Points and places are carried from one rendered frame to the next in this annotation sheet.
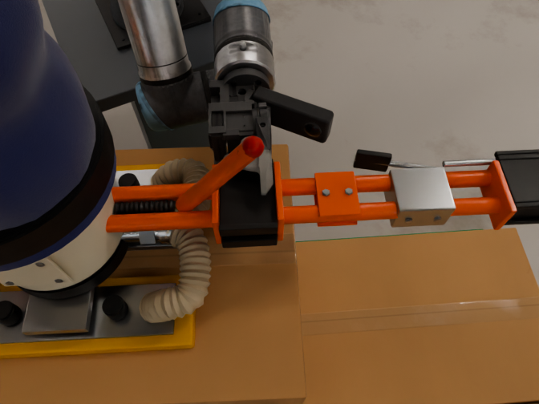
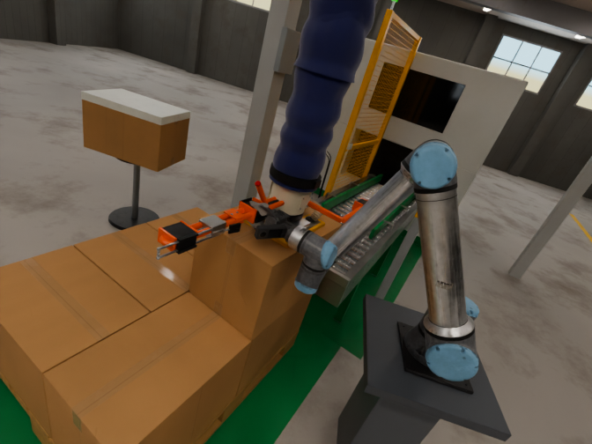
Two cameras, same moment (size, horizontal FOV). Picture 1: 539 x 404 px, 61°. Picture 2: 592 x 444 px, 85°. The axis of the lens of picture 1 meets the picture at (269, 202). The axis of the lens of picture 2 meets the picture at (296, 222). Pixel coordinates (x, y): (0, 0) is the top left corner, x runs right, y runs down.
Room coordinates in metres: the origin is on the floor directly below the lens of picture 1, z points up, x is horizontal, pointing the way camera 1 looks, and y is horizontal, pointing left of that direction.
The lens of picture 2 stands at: (0.97, -0.87, 1.65)
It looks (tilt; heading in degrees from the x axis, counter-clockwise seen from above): 27 degrees down; 119
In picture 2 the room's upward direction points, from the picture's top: 17 degrees clockwise
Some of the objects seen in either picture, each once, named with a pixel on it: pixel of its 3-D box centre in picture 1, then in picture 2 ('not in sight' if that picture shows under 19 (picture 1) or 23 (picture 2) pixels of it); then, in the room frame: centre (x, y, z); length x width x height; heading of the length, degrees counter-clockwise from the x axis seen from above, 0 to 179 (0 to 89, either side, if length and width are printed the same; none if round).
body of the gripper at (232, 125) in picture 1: (241, 118); (281, 226); (0.42, 0.04, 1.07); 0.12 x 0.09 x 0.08; 4
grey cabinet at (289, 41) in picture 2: not in sight; (287, 51); (-0.74, 1.32, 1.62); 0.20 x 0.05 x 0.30; 94
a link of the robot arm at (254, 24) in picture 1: (242, 38); (318, 250); (0.59, 0.04, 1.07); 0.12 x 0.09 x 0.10; 4
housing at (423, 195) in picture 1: (417, 197); (211, 226); (0.30, -0.19, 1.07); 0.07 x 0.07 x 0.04; 3
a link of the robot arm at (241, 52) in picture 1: (245, 74); (299, 237); (0.51, 0.04, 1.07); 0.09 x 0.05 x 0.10; 94
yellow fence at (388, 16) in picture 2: not in sight; (365, 138); (-0.32, 2.38, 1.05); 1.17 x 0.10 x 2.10; 94
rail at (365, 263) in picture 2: not in sight; (394, 233); (0.47, 1.83, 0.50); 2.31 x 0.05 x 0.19; 94
